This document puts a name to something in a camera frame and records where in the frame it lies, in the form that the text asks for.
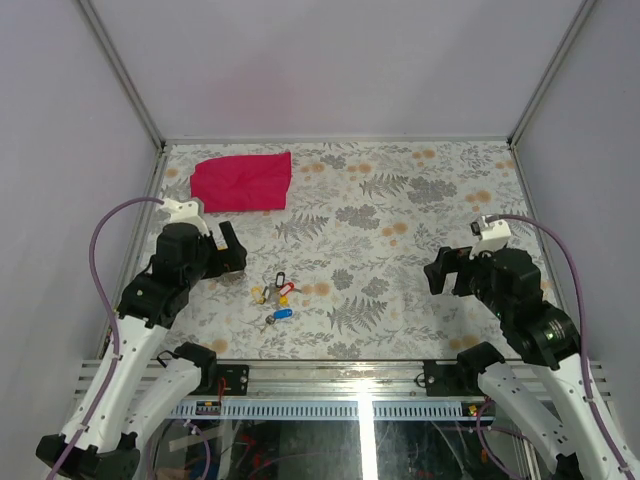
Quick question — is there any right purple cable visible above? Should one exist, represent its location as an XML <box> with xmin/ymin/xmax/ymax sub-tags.
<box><xmin>492</xmin><ymin>213</ymin><xmax>632</xmax><ymax>476</ymax></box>

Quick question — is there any yellow tag key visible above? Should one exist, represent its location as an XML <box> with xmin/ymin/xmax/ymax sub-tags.
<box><xmin>251</xmin><ymin>286</ymin><xmax>269</xmax><ymax>305</ymax></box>

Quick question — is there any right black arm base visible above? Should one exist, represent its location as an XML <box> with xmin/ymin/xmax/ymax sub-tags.
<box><xmin>414</xmin><ymin>360</ymin><xmax>473</xmax><ymax>398</ymax></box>

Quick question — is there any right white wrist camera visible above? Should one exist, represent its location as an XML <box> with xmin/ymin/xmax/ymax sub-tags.
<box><xmin>469</xmin><ymin>215</ymin><xmax>511</xmax><ymax>259</ymax></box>

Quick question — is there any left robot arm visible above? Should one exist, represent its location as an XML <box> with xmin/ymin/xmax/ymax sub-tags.
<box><xmin>36</xmin><ymin>222</ymin><xmax>247</xmax><ymax>479</ymax></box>

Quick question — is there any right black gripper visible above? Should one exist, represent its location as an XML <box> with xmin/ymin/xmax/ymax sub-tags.
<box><xmin>422</xmin><ymin>239</ymin><xmax>510</xmax><ymax>317</ymax></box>

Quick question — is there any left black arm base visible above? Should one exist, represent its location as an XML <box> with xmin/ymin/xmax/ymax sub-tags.
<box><xmin>215</xmin><ymin>364</ymin><xmax>250</xmax><ymax>398</ymax></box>

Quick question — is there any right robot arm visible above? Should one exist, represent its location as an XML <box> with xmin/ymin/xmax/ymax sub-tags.
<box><xmin>424</xmin><ymin>247</ymin><xmax>639</xmax><ymax>479</ymax></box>

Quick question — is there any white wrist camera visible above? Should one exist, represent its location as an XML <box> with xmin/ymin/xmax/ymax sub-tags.
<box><xmin>158</xmin><ymin>198</ymin><xmax>210</xmax><ymax>236</ymax></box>
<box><xmin>469</xmin><ymin>215</ymin><xmax>511</xmax><ymax>259</ymax></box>

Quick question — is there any purple cable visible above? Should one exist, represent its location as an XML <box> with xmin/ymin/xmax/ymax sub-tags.
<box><xmin>492</xmin><ymin>213</ymin><xmax>632</xmax><ymax>476</ymax></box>
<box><xmin>47</xmin><ymin>196</ymin><xmax>165</xmax><ymax>480</ymax></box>

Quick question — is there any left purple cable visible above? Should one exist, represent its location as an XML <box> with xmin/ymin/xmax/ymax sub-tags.
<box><xmin>47</xmin><ymin>196</ymin><xmax>165</xmax><ymax>480</ymax></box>

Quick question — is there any left aluminium frame post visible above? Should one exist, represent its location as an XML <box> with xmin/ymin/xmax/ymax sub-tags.
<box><xmin>74</xmin><ymin>0</ymin><xmax>166</xmax><ymax>151</ymax></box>

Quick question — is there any aluminium frame post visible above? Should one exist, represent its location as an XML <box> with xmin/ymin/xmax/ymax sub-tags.
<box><xmin>507</xmin><ymin>0</ymin><xmax>599</xmax><ymax>147</ymax></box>
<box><xmin>74</xmin><ymin>0</ymin><xmax>166</xmax><ymax>151</ymax></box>

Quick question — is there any red tag key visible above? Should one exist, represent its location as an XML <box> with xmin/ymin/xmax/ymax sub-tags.
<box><xmin>277</xmin><ymin>282</ymin><xmax>300</xmax><ymax>297</ymax></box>

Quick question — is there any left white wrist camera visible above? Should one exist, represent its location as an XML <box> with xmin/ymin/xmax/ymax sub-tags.
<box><xmin>158</xmin><ymin>198</ymin><xmax>210</xmax><ymax>236</ymax></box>

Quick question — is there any white slotted cable duct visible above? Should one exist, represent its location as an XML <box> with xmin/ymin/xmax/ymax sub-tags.
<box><xmin>167</xmin><ymin>398</ymin><xmax>477</xmax><ymax>421</ymax></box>

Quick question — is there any aluminium front rail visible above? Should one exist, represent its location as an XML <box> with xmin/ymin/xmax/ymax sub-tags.
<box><xmin>74</xmin><ymin>358</ymin><xmax>614</xmax><ymax>401</ymax></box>

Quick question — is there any pink folded cloth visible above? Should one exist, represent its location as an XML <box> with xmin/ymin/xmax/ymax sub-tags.
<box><xmin>190</xmin><ymin>151</ymin><xmax>292</xmax><ymax>213</ymax></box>

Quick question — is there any right aluminium frame post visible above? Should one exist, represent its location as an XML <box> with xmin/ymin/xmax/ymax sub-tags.
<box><xmin>507</xmin><ymin>0</ymin><xmax>599</xmax><ymax>147</ymax></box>

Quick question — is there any blue tag key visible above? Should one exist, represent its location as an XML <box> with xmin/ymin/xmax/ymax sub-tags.
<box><xmin>260</xmin><ymin>308</ymin><xmax>293</xmax><ymax>333</ymax></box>

